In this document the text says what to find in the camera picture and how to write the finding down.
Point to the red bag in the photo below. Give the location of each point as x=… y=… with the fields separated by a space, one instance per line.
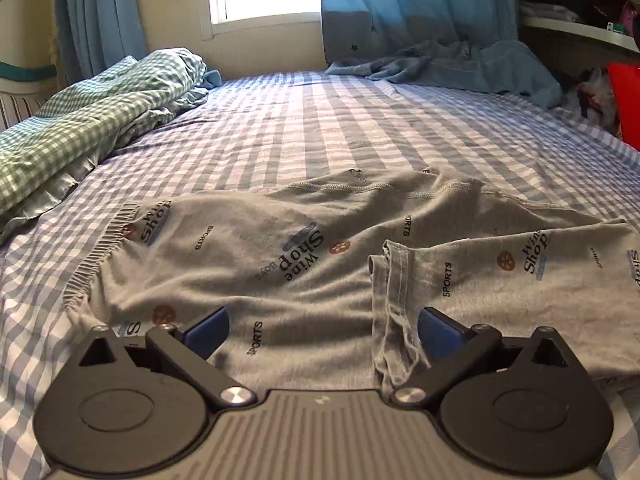
x=627 y=105

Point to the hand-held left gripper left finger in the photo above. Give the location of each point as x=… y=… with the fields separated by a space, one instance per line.
x=207 y=334

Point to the narrow blue star curtain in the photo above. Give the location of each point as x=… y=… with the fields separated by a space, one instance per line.
x=100 y=20

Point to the blue checked bed sheet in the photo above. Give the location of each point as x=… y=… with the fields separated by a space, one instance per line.
x=325 y=130

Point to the green checked blanket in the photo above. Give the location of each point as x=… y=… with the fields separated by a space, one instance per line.
x=75 y=130

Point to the striped headboard with teal trim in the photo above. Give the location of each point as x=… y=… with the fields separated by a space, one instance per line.
x=20 y=105

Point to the white wall shelf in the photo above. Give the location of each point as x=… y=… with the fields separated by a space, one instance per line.
x=565 y=27

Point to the crumpled clothes pile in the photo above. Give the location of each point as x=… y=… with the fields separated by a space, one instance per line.
x=597 y=97

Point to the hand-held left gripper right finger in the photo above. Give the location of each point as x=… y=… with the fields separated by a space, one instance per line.
x=440 y=334

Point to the grey printed pants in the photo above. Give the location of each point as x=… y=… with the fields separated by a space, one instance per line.
x=300 y=310

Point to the wide blue star curtain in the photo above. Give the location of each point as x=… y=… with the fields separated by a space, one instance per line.
x=410 y=5

